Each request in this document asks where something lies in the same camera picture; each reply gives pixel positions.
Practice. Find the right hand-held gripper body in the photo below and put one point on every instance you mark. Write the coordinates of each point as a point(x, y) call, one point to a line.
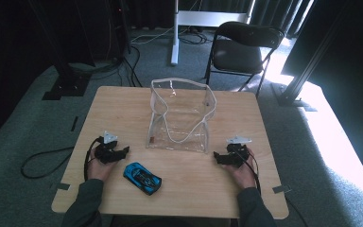
point(239, 156)

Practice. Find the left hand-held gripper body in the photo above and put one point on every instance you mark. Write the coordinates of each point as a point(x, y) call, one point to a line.
point(105, 154)

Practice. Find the blue toy car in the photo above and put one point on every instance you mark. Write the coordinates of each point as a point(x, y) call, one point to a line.
point(142, 178)

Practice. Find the clear plastic bag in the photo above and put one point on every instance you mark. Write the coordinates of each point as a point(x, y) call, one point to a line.
point(181, 126)

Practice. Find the person's left hand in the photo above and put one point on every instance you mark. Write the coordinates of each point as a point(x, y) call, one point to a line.
point(97, 170)

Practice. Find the person's right hand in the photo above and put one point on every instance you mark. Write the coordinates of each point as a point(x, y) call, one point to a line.
point(245, 176)

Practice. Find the black tape strip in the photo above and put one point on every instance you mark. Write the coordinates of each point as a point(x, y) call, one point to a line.
point(74, 123)

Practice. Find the grey tape piece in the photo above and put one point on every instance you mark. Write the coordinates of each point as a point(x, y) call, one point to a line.
point(63, 186)
point(281, 189)

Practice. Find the black aluminium profile stand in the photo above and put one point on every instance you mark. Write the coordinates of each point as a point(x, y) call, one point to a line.
point(291, 91)

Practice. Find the black folding chair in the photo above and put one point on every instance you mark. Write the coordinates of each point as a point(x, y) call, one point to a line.
point(238, 55)

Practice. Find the dark curtain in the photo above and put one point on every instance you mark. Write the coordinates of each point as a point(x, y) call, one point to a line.
point(274, 15)

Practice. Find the black stand with base plate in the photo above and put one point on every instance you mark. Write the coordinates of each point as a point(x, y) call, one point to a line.
point(67, 85)

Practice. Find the white desk frame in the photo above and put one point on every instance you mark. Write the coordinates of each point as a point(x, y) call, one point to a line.
point(176, 38)

